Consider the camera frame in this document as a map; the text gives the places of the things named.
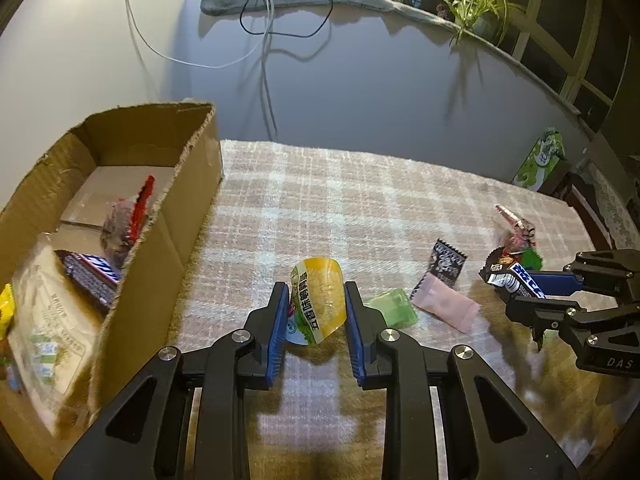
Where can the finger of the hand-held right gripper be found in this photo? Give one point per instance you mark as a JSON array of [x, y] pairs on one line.
[[540, 310], [555, 282]]

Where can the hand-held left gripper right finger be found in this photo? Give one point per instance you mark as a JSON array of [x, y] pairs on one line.
[[356, 340]]

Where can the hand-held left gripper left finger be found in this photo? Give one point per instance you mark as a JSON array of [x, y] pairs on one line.
[[276, 340]]

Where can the small green snack packet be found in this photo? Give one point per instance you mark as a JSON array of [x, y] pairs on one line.
[[392, 307]]

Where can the clear snack bag red green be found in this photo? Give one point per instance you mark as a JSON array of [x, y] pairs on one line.
[[515, 230]]

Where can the pink snack packet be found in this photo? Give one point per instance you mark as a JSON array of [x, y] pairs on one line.
[[445, 302]]

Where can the black patterned snack packet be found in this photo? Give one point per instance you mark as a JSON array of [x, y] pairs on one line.
[[445, 265]]

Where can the cardboard box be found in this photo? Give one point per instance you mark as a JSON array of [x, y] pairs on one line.
[[170, 260]]

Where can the clear bag dark snack red edge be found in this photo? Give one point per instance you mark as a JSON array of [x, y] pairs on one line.
[[120, 230]]

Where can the brown chocolate bar blue label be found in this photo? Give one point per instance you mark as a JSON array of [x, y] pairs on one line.
[[90, 275]]

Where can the large clear cracker packet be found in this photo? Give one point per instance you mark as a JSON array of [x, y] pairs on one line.
[[50, 340]]

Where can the small yellow snack packet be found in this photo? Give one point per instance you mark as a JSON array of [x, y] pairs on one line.
[[5, 310]]

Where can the dark wooden furniture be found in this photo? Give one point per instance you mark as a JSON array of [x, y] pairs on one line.
[[575, 195]]

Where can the lace cloth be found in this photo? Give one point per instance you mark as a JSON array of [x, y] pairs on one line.
[[615, 210]]

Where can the checkered tablecloth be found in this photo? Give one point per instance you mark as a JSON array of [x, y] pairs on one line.
[[325, 200]]

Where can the potted spider plant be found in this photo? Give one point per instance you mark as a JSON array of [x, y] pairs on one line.
[[482, 22]]

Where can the window with white frame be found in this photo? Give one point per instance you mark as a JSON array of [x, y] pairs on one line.
[[530, 15]]

